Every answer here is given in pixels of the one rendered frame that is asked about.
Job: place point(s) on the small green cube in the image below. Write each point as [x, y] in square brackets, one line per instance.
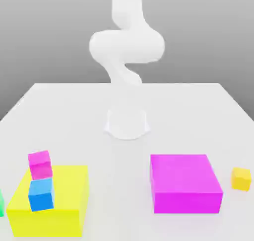
[1, 205]

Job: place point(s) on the small magenta cube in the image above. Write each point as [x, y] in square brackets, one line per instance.
[40, 165]

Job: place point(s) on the small yellow cube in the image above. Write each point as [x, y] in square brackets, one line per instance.
[241, 179]

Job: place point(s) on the large magenta box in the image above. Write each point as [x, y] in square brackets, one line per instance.
[184, 177]

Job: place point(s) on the large yellow box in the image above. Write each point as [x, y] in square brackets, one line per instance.
[65, 205]

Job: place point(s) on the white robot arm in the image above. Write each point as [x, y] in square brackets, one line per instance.
[127, 46]

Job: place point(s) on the small blue cube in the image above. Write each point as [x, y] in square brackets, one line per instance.
[41, 197]

